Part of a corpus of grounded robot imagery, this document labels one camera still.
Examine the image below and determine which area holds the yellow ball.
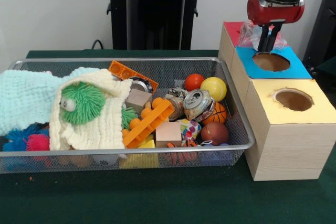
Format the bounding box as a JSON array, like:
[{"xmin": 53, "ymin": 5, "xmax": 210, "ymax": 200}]
[{"xmin": 200, "ymin": 77, "xmax": 227, "ymax": 102}]

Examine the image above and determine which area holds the orange toy brick with pegs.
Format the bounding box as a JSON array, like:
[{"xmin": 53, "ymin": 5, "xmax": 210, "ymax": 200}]
[{"xmin": 122, "ymin": 97, "xmax": 175, "ymax": 148}]

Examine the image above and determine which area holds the black chair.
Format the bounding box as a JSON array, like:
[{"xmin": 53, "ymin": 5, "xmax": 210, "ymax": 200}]
[{"xmin": 301, "ymin": 0, "xmax": 336, "ymax": 78}]

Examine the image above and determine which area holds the crushed printed drink can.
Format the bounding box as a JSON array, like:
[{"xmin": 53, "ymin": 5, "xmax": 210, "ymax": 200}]
[{"xmin": 183, "ymin": 89, "xmax": 214, "ymax": 121}]

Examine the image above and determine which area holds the small brown football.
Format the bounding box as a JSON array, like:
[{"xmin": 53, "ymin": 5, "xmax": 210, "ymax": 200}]
[{"xmin": 201, "ymin": 121, "xmax": 229, "ymax": 146}]

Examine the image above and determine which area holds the black pedestal cable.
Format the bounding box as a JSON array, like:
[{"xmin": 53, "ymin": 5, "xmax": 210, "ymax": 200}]
[{"xmin": 91, "ymin": 39, "xmax": 114, "ymax": 50}]

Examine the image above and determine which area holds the mint waffle cloth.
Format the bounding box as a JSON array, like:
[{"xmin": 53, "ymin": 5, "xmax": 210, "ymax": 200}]
[{"xmin": 0, "ymin": 67, "xmax": 100, "ymax": 137}]

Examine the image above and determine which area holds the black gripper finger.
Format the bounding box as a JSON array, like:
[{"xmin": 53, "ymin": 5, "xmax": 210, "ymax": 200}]
[
  {"xmin": 266, "ymin": 22, "xmax": 284, "ymax": 52},
  {"xmin": 258, "ymin": 25, "xmax": 269, "ymax": 52}
]

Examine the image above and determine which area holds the small orange basketball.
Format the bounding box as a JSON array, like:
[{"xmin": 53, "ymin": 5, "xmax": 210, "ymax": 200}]
[{"xmin": 202, "ymin": 102, "xmax": 227, "ymax": 125}]

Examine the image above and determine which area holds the red ball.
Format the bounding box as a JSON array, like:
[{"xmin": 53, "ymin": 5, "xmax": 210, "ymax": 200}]
[{"xmin": 184, "ymin": 73, "xmax": 205, "ymax": 91}]

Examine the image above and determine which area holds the orange flat toy plate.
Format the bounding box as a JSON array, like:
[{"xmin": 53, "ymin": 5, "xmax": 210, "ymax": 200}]
[{"xmin": 109, "ymin": 60, "xmax": 160, "ymax": 93}]

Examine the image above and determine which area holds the dark green table cloth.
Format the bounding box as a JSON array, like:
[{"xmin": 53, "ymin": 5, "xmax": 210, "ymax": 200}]
[{"xmin": 0, "ymin": 49, "xmax": 336, "ymax": 224}]

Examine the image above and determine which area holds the green spiky toy with eyes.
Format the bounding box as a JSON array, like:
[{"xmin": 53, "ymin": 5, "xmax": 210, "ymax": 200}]
[{"xmin": 59, "ymin": 81, "xmax": 106, "ymax": 125}]

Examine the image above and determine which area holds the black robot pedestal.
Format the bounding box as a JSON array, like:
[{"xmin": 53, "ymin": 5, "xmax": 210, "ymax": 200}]
[{"xmin": 101, "ymin": 0, "xmax": 212, "ymax": 50}]

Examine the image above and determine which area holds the cream waffle cloth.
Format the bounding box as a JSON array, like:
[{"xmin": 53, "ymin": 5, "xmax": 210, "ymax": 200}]
[{"xmin": 49, "ymin": 68, "xmax": 133, "ymax": 151}]

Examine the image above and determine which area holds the crushed clear plastic bottle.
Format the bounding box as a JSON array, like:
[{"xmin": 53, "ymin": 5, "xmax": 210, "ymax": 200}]
[{"xmin": 238, "ymin": 20, "xmax": 288, "ymax": 51}]

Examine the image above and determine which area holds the wire mesh bin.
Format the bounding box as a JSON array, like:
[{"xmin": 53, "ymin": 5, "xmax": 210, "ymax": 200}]
[{"xmin": 0, "ymin": 56, "xmax": 256, "ymax": 174}]

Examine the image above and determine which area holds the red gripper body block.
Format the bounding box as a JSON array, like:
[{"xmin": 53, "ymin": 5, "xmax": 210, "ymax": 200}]
[{"xmin": 246, "ymin": 0, "xmax": 306, "ymax": 25}]

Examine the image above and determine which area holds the wooden box with three holes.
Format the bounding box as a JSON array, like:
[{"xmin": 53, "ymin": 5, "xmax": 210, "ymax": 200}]
[{"xmin": 218, "ymin": 20, "xmax": 336, "ymax": 182}]

